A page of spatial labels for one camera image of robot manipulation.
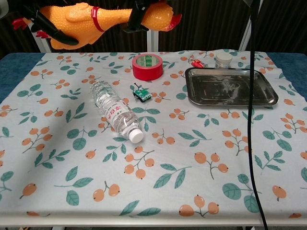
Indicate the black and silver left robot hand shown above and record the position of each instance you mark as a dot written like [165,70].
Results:
[55,32]

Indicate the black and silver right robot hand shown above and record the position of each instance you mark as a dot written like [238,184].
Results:
[136,19]

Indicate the orange rubber chicken toy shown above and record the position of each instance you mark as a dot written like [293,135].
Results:
[79,26]

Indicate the stainless steel rectangular tray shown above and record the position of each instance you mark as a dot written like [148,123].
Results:
[223,91]

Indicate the red tape roll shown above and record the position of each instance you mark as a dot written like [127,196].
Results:
[146,73]

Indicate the small green circuit board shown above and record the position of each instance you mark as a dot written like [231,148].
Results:
[141,93]

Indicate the small red toy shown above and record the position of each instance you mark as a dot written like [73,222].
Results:
[197,63]

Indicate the clear plastic water bottle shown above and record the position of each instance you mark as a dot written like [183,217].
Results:
[115,110]

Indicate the small white jar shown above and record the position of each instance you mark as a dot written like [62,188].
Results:
[223,61]

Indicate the floral print tablecloth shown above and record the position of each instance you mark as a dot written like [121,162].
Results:
[168,148]

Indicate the white partition frame post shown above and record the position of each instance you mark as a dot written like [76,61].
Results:
[153,43]
[244,40]
[44,46]

